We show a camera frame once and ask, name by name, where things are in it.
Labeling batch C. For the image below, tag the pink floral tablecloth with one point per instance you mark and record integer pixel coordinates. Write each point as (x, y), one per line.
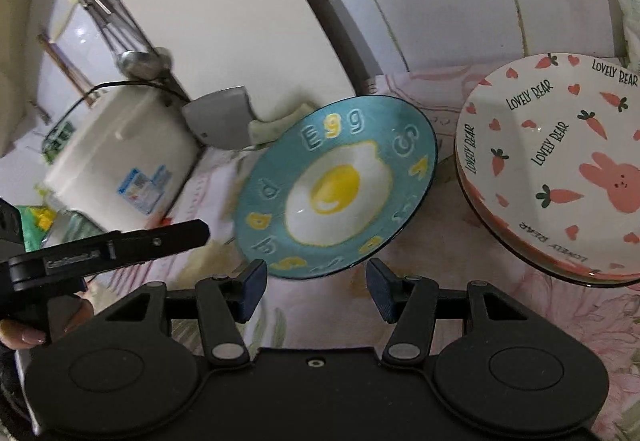
(440, 301)

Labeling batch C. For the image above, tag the white rice cooker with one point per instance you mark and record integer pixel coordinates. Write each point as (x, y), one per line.
(110, 146)

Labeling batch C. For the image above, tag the green yellow packet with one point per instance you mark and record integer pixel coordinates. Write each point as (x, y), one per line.
(37, 223)

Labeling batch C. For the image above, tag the blue fried egg plate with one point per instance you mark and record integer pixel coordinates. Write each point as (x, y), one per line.
(340, 191)

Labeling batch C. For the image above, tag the person's left hand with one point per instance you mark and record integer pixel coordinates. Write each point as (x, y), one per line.
(22, 335)

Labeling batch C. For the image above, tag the hanging metal utensils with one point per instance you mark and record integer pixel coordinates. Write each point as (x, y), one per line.
(136, 63)

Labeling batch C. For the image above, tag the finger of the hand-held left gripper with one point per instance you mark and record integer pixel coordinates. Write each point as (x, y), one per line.
(165, 238)

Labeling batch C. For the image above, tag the white plastic seasoning bag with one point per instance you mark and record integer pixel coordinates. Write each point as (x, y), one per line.
(622, 6)

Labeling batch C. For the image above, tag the wooden chopstick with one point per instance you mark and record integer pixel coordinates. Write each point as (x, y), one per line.
(75, 63)
(65, 68)

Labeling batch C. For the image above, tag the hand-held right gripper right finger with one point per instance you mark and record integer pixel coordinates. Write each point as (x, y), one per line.
(381, 288)

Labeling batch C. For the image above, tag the green printed packet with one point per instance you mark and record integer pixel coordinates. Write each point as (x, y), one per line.
(59, 141)

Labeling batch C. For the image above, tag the cream cutting board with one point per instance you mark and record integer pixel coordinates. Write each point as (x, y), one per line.
(225, 21)

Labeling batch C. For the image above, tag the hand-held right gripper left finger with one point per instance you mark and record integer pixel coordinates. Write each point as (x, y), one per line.
(256, 282)

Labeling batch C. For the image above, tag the metal ladle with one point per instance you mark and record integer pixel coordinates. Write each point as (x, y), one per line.
(163, 57)

